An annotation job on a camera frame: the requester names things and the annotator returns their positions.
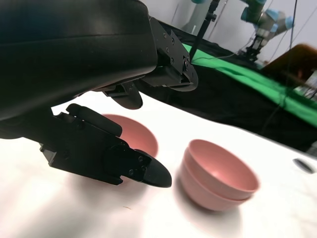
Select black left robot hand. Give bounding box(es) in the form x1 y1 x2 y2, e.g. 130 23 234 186
0 0 200 188

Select pink plastic bowl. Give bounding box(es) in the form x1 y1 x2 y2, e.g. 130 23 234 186
182 139 260 200
101 114 159 159
176 158 253 212

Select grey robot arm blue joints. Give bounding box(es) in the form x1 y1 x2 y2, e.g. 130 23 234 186
240 0 295 62

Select black stand pole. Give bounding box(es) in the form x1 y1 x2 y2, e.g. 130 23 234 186
189 0 221 62

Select black backdrop cloth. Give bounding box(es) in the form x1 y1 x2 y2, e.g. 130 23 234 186
135 21 317 159

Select green cloth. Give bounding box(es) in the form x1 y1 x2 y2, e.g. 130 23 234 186
182 42 317 127

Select brown wooden chair back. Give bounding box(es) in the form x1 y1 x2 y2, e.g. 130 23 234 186
262 43 317 100

